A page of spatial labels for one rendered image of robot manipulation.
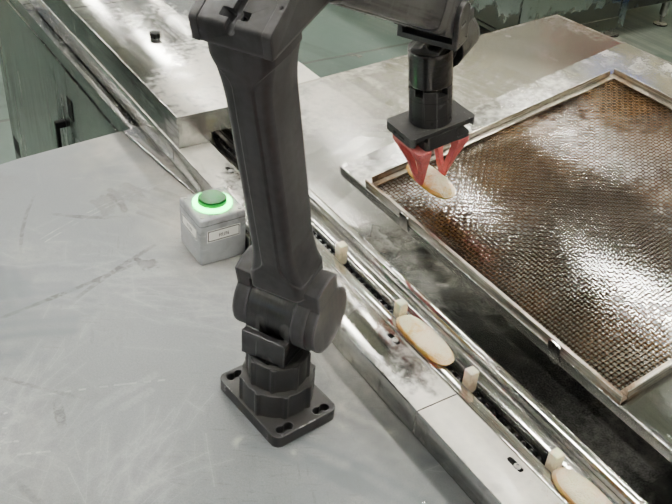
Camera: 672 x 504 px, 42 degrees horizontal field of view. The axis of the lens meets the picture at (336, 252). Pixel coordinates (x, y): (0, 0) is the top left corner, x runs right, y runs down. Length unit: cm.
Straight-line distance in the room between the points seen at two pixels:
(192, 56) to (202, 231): 49
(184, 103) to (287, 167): 67
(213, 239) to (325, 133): 43
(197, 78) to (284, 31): 84
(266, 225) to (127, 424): 31
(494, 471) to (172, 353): 41
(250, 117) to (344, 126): 86
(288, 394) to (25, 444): 29
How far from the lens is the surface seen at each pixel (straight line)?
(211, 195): 121
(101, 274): 122
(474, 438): 96
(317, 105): 166
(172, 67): 155
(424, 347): 106
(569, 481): 95
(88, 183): 142
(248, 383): 98
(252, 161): 77
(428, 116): 114
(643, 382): 102
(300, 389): 97
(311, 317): 90
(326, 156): 149
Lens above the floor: 155
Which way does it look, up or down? 36 degrees down
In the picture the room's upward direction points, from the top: 5 degrees clockwise
